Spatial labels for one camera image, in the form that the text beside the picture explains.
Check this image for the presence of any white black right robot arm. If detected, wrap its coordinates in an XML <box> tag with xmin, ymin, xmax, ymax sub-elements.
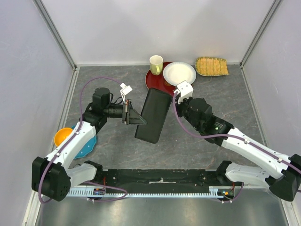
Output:
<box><xmin>172</xmin><ymin>95</ymin><xmax>301</xmax><ymax>202</ymax></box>

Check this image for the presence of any orange plastic bowl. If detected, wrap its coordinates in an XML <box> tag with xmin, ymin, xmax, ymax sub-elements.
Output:
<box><xmin>54</xmin><ymin>127</ymin><xmax>73</xmax><ymax>146</ymax></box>

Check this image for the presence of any black zip tool case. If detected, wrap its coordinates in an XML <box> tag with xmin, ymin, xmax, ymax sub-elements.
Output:
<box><xmin>135</xmin><ymin>88</ymin><xmax>172</xmax><ymax>144</ymax></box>

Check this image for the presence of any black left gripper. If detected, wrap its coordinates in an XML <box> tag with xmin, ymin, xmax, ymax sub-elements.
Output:
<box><xmin>104</xmin><ymin>99</ymin><xmax>147</xmax><ymax>126</ymax></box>

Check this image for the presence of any pale yellow ceramic mug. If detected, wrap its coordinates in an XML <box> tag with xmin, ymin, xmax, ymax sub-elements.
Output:
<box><xmin>149</xmin><ymin>55</ymin><xmax>163</xmax><ymax>75</ymax></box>

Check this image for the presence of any red round lacquer tray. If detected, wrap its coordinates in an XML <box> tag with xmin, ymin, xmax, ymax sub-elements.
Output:
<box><xmin>145</xmin><ymin>62</ymin><xmax>175</xmax><ymax>96</ymax></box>

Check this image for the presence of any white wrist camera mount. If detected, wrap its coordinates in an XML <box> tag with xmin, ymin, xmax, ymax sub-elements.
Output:
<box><xmin>120</xmin><ymin>83</ymin><xmax>133</xmax><ymax>103</ymax></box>
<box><xmin>174</xmin><ymin>81</ymin><xmax>194</xmax><ymax>104</ymax></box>

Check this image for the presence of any slotted grey cable duct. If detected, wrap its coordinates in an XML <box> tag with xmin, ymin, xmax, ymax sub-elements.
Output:
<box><xmin>67</xmin><ymin>186</ymin><xmax>234</xmax><ymax>199</ymax></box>

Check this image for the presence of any blue dotted plate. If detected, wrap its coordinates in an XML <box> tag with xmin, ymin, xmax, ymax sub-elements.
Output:
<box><xmin>68</xmin><ymin>124</ymin><xmax>96</xmax><ymax>159</ymax></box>

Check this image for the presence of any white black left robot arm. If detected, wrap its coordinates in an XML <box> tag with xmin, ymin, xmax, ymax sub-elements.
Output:
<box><xmin>32</xmin><ymin>88</ymin><xmax>147</xmax><ymax>202</ymax></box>

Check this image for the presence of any yellow woven bamboo tray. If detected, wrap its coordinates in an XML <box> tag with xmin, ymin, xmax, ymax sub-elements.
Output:
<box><xmin>195</xmin><ymin>56</ymin><xmax>229</xmax><ymax>77</ymax></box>

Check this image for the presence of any white paper plate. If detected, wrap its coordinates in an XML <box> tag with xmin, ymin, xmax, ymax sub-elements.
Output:
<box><xmin>163</xmin><ymin>62</ymin><xmax>196</xmax><ymax>86</ymax></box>

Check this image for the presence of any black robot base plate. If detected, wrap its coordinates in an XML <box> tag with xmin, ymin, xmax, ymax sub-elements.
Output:
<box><xmin>76</xmin><ymin>168</ymin><xmax>244</xmax><ymax>192</ymax></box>

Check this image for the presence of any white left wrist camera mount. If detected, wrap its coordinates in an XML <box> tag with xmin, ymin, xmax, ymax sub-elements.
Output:
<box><xmin>120</xmin><ymin>83</ymin><xmax>133</xmax><ymax>103</ymax></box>

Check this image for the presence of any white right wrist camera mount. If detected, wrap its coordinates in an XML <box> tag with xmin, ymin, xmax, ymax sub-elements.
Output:
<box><xmin>174</xmin><ymin>81</ymin><xmax>194</xmax><ymax>104</ymax></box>

